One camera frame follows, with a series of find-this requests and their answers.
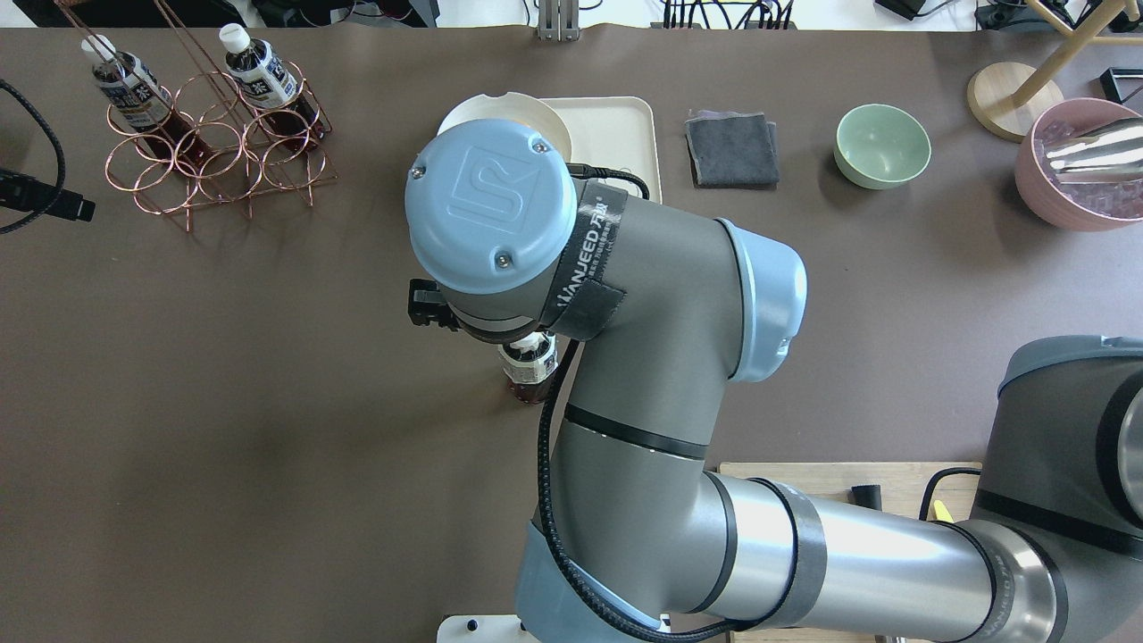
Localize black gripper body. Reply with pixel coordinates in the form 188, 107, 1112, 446
408, 280, 538, 345

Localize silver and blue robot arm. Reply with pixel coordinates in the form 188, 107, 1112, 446
405, 119, 1140, 642

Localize cream serving tray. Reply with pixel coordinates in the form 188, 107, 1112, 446
543, 96, 663, 203

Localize white plate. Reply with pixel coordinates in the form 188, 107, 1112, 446
437, 91, 574, 162

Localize dark grey folded cloth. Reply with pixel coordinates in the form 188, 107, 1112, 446
685, 110, 780, 188

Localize mint green bowl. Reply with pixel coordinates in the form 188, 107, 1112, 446
833, 104, 932, 190

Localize wooden mug tree stand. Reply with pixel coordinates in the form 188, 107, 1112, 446
967, 1, 1140, 143

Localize pink bowl with ice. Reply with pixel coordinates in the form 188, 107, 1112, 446
1014, 97, 1140, 231

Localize metal ice scoop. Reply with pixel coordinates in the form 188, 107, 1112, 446
1045, 116, 1142, 184

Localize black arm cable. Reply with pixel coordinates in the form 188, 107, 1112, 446
534, 163, 778, 643

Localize copper wire bottle rack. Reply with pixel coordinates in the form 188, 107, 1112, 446
57, 1, 339, 232

